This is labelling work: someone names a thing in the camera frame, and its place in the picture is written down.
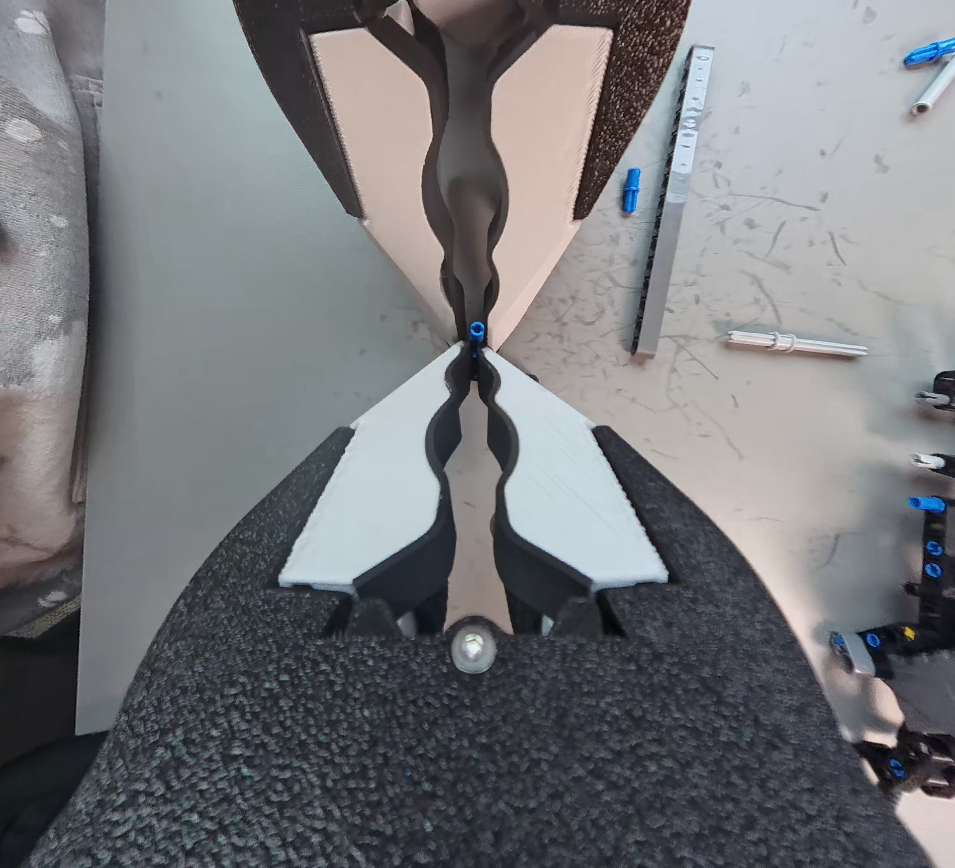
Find light grey toy axle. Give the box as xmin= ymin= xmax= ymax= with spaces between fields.
xmin=727 ymin=330 xmax=870 ymax=359

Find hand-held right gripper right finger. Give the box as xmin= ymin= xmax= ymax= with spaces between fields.
xmin=476 ymin=348 xmax=670 ymax=636

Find person's camouflage trousers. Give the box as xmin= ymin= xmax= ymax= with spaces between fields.
xmin=0 ymin=0 xmax=105 ymax=638

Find long grey toy beam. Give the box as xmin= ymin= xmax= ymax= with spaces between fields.
xmin=630 ymin=46 xmax=716 ymax=360

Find black toy vehicle frame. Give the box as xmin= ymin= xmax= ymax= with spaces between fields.
xmin=828 ymin=368 xmax=955 ymax=802

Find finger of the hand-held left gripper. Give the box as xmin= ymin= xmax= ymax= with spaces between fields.
xmin=308 ymin=0 xmax=460 ymax=343
xmin=485 ymin=24 xmax=618 ymax=353

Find light grey toy tube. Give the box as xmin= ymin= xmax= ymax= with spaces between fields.
xmin=909 ymin=55 xmax=955 ymax=117

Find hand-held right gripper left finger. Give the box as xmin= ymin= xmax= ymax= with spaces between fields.
xmin=278 ymin=345 xmax=477 ymax=636

